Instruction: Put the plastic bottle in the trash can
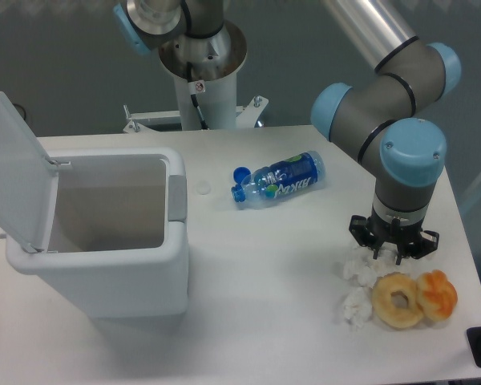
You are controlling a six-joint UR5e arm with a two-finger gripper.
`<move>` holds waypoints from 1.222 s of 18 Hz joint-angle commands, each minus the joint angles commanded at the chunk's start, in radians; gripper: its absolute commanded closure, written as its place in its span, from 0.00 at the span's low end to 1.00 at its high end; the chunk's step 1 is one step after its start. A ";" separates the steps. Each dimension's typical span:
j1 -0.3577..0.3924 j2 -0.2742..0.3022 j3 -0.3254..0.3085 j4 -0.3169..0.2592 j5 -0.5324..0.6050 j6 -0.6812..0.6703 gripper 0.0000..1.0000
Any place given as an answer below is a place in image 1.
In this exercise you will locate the white trash can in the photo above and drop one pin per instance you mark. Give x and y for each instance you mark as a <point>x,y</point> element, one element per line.
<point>106,228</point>

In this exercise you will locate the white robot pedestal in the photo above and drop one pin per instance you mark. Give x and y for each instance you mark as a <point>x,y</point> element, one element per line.
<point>204,73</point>

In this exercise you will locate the blue label plastic bottle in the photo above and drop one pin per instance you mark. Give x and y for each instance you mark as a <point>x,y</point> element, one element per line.
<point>280,181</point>

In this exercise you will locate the orange twisted bread roll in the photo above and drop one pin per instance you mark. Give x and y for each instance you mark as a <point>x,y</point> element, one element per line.
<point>436,295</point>

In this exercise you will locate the white bottle cap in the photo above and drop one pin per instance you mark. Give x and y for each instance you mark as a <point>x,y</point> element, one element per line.
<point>203,187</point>

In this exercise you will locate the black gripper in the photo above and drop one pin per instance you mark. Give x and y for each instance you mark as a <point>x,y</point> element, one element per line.
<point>371,232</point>

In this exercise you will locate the plain ring donut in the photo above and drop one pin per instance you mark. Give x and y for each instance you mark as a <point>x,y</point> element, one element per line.
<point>394,299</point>

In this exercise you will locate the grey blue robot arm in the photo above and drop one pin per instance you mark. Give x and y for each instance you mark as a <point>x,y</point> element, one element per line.
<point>375,126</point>

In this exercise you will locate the blue bottle cap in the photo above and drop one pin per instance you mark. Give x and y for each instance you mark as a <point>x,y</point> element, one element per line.
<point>240,173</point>

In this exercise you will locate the small crumpled white tissue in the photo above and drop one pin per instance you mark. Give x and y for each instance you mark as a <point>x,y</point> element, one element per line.
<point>357,308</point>

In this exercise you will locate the large crumpled white tissue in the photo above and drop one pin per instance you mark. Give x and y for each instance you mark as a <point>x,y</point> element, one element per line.
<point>362,268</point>

